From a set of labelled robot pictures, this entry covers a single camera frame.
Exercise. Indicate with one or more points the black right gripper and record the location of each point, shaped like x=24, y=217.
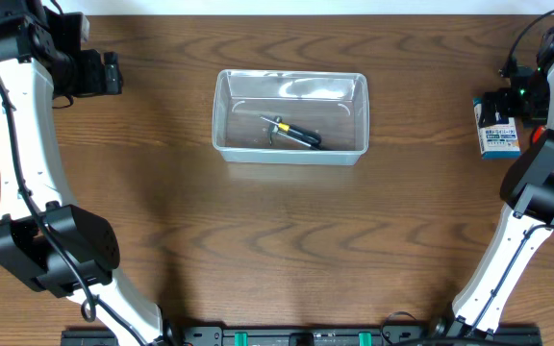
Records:
x=493, y=102

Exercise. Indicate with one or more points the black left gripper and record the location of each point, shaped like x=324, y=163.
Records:
x=111, y=73

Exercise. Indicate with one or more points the blue white screwdriver box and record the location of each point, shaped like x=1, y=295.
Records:
x=499, y=141

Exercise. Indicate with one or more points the clear plastic container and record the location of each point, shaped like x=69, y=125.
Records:
x=291, y=117

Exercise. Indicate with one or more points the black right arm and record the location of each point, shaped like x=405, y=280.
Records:
x=527, y=217

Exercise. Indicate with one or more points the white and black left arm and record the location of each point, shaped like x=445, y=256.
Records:
x=46, y=240

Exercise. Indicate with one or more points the red handled pliers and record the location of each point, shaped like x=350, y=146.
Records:
x=536, y=134

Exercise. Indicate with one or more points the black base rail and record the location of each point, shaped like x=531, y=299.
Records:
x=216, y=336

